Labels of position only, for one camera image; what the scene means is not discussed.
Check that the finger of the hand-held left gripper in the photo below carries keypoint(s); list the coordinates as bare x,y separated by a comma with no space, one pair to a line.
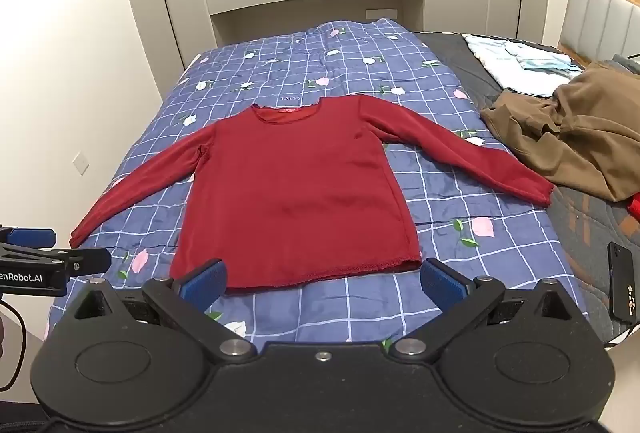
87,260
30,237

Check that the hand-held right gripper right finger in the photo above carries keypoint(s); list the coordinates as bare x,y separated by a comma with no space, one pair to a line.
442,284

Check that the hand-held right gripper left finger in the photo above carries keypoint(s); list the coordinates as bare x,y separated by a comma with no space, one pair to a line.
204,284

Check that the red long-sleeved sweater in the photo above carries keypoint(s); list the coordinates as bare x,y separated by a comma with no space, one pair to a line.
300,193

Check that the black smartphone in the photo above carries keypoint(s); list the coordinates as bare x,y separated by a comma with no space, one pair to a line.
624,285

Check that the brown garment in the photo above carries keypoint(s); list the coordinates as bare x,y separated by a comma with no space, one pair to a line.
580,133

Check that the small red object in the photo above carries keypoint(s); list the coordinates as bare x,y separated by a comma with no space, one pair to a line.
635,206

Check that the white and light-blue cloth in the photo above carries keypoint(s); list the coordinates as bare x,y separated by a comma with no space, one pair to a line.
515,63

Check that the blue checked floral quilt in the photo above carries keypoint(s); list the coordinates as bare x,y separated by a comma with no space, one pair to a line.
280,58

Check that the grey cloth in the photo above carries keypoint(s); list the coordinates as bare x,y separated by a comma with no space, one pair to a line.
628,62

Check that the grey padded wooden headboard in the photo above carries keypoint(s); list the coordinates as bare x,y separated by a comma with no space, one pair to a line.
600,8

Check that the white wall socket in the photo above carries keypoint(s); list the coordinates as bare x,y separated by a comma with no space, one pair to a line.
80,163

